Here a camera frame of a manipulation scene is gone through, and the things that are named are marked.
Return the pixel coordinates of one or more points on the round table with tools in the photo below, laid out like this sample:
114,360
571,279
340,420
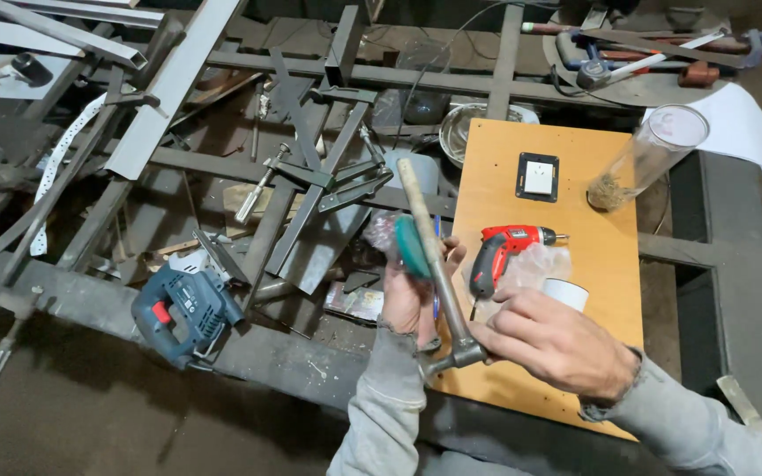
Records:
645,63

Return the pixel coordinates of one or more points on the grey square metal tube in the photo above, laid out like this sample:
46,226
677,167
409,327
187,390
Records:
70,36

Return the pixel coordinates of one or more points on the white tape roll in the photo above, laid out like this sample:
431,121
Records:
566,294

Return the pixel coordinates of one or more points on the blue pen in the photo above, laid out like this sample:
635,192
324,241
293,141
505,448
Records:
436,228

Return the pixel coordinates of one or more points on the white perforated strip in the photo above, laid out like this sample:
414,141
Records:
57,158

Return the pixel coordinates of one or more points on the black locking clamp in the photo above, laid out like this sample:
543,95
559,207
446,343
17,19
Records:
354,185

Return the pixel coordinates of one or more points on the grey metal angle profile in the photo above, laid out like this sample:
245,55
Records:
169,86

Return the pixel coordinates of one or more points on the printed packet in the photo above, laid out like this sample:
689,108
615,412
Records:
358,303

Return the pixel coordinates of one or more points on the orange wooden board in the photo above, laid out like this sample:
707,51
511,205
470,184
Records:
592,264

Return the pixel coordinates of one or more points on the white plastic bucket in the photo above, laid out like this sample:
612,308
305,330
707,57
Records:
420,173

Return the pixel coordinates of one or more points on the grey metal plate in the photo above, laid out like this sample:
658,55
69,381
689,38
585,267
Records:
328,248

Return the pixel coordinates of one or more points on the black cylinder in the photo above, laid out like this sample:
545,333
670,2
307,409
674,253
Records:
32,68

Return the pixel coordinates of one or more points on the dark steel welding frame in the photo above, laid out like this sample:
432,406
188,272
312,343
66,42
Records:
381,74

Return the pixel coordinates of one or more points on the teal round pad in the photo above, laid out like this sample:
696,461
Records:
411,246

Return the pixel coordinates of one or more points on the person's left hand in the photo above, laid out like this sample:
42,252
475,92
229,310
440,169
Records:
402,297

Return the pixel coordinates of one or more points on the dark clear jar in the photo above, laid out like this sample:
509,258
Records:
426,106

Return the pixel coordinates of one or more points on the person's right hand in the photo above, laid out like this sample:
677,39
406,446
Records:
559,347

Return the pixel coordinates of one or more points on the clear plastic wrap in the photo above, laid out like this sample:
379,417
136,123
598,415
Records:
540,263

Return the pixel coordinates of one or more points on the white switch with black frame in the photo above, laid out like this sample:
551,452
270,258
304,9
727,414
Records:
538,177

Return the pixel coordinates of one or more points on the person's right fingers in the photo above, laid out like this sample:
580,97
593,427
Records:
503,330

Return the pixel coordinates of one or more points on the white paper sheet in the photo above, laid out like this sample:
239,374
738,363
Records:
741,125

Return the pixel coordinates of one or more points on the blue electric jigsaw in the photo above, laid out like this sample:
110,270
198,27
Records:
179,307

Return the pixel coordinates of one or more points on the clear plastic jar with screws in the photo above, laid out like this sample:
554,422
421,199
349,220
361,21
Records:
645,155

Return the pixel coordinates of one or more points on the clear plastic bag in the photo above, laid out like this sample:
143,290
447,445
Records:
381,233

